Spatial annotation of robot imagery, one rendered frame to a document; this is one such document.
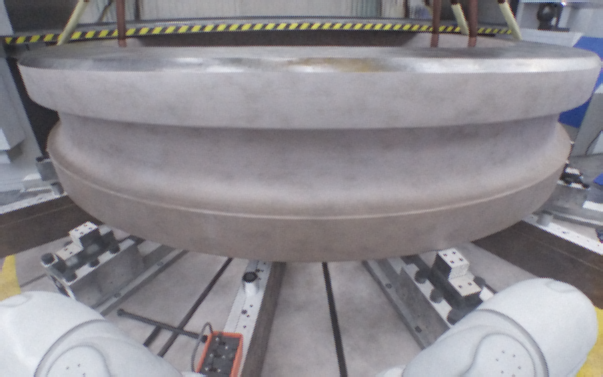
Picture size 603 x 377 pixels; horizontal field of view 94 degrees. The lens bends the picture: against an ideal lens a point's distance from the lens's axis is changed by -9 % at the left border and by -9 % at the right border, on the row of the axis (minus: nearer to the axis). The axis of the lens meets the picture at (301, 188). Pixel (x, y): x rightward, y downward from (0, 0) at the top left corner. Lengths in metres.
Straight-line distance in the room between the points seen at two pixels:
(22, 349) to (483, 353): 0.56
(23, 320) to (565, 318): 0.74
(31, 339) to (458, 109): 1.38
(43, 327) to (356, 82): 1.06
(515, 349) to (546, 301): 0.14
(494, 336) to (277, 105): 0.98
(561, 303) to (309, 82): 0.94
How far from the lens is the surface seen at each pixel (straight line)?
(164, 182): 1.69
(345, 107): 1.18
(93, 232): 2.16
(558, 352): 0.54
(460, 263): 1.74
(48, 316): 0.55
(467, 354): 0.43
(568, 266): 2.67
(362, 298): 2.14
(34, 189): 4.30
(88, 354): 0.44
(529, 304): 0.54
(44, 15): 4.59
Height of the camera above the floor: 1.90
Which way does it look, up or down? 29 degrees down
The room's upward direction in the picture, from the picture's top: straight up
